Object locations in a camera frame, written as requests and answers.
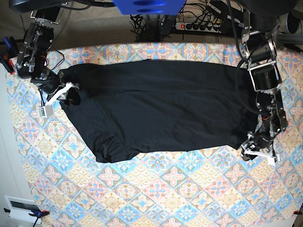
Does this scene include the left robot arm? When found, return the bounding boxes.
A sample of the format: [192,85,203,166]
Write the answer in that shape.
[227,0,297,154]

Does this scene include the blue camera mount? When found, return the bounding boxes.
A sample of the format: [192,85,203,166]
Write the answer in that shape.
[113,0,186,15]

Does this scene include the white power strip red switch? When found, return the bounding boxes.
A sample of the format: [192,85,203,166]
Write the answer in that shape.
[175,22,221,33]

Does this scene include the patterned tablecloth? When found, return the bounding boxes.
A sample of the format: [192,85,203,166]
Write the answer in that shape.
[1,51,303,227]

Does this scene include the blue table clamp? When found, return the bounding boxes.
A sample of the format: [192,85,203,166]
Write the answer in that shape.
[0,36,18,75]

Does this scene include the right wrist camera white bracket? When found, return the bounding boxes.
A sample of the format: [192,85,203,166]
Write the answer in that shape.
[38,82,79,117]

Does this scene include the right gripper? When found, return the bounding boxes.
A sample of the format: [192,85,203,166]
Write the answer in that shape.
[30,72,81,105]

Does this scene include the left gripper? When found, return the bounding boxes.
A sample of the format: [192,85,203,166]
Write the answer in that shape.
[246,131,274,151]

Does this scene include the tangled black cables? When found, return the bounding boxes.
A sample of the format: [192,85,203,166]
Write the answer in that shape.
[129,13,177,43]

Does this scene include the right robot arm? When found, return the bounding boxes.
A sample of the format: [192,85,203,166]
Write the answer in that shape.
[9,0,80,106]

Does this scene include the black orange bottom clamp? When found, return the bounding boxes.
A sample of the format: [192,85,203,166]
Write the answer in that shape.
[4,208,50,227]

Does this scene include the white wall outlet box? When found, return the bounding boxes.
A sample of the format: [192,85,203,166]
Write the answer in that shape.
[4,195,38,224]

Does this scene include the black t-shirt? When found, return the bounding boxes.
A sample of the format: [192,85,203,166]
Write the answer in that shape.
[61,60,258,163]

